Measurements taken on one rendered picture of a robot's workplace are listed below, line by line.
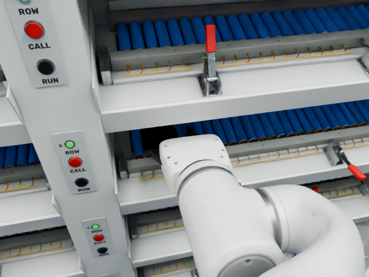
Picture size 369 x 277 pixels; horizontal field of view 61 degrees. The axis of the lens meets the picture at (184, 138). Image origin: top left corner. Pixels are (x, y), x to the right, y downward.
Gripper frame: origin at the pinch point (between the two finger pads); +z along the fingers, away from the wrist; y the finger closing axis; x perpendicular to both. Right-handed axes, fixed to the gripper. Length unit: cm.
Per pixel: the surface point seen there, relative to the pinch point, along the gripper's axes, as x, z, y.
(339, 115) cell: 1.1, 3.4, -34.4
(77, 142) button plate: -6.2, -9.7, 16.5
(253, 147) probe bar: 3.3, -1.4, -13.4
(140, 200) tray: 8.5, -5.5, 9.1
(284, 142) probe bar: 3.2, -1.2, -19.8
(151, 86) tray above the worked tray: -12.2, -6.9, 5.4
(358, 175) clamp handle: 6.5, -10.8, -29.3
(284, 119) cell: 0.7, 3.9, -22.2
